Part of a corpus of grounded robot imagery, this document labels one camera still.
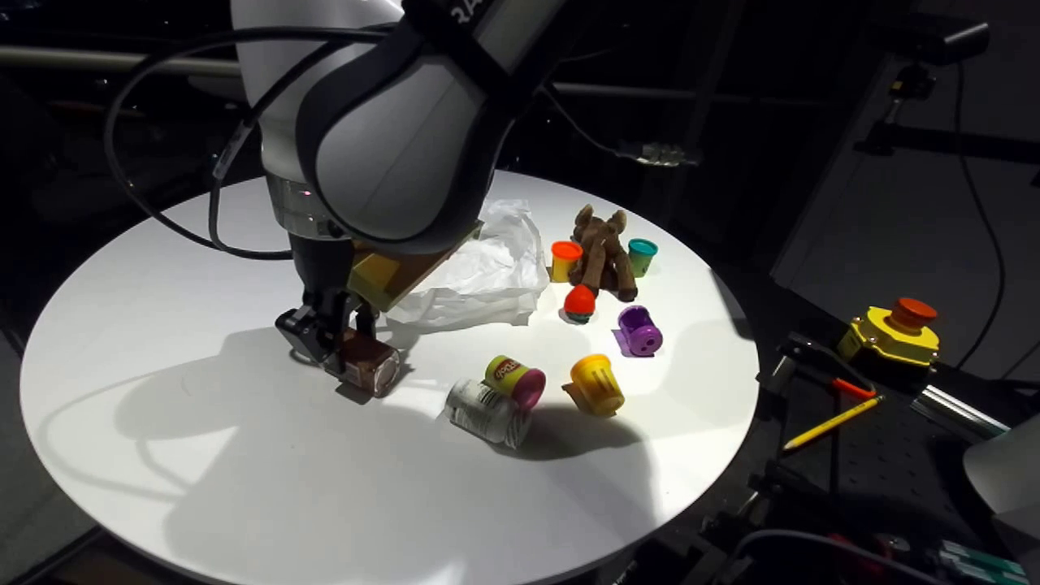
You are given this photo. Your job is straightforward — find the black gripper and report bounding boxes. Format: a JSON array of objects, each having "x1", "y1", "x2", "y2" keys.
[{"x1": 275, "y1": 233, "x2": 384, "y2": 370}]

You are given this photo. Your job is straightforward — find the brown spice bottle orange cap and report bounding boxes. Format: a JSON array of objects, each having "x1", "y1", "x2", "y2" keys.
[{"x1": 335, "y1": 336, "x2": 413, "y2": 405}]

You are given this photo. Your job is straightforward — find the clear spice jar white contents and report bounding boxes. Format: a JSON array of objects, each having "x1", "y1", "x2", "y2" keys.
[{"x1": 443, "y1": 376, "x2": 540, "y2": 453}]

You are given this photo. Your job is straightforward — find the red lid dough tub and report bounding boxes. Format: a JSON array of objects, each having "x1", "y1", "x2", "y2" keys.
[{"x1": 564, "y1": 282, "x2": 601, "y2": 326}]

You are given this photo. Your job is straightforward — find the purple dough tub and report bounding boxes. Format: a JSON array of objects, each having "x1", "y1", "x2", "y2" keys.
[{"x1": 610, "y1": 302, "x2": 668, "y2": 360}]

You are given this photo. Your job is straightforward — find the white plastic bag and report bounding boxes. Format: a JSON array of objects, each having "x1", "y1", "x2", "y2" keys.
[{"x1": 384, "y1": 204, "x2": 553, "y2": 339}]

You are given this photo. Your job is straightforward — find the orange lid yellow dough tub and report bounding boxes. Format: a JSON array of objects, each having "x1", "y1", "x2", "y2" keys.
[{"x1": 545, "y1": 238, "x2": 588, "y2": 287}]

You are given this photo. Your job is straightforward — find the teal lid dough tub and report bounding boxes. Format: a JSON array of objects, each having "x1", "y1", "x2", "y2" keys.
[{"x1": 623, "y1": 233, "x2": 661, "y2": 281}]

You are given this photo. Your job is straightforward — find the yellow pencil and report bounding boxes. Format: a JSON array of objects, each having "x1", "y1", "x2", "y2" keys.
[{"x1": 779, "y1": 393, "x2": 887, "y2": 454}]

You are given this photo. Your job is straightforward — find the yellow emergency stop red button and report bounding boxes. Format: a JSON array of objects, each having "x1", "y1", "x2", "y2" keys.
[{"x1": 836, "y1": 297, "x2": 945, "y2": 370}]

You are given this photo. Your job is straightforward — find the aluminium bar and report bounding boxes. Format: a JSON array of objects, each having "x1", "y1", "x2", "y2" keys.
[{"x1": 915, "y1": 382, "x2": 1018, "y2": 441}]

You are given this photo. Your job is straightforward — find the grey rounded cover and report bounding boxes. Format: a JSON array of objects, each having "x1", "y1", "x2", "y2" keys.
[{"x1": 959, "y1": 417, "x2": 1040, "y2": 539}]

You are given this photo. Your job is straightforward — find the yellowish wrist camera mount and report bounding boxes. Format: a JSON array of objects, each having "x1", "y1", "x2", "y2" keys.
[{"x1": 348, "y1": 251, "x2": 450, "y2": 320}]

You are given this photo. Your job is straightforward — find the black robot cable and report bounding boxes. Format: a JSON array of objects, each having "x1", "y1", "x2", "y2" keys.
[{"x1": 105, "y1": 26, "x2": 384, "y2": 263}]

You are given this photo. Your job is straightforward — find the horizontal metal window rail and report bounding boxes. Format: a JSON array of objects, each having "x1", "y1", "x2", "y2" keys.
[{"x1": 0, "y1": 42, "x2": 761, "y2": 106}]

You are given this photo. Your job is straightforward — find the red handled tool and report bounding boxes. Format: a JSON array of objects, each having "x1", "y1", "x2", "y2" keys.
[{"x1": 827, "y1": 373, "x2": 881, "y2": 402}]

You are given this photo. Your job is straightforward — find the grey floor cable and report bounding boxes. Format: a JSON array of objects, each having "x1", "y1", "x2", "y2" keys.
[{"x1": 736, "y1": 528, "x2": 945, "y2": 585}]

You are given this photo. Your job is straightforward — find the thin black hanging cable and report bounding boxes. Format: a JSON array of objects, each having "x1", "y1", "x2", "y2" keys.
[{"x1": 948, "y1": 57, "x2": 1011, "y2": 370}]

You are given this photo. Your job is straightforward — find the teal handled tool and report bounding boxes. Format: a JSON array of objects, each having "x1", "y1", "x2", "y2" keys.
[{"x1": 938, "y1": 536, "x2": 1033, "y2": 585}]

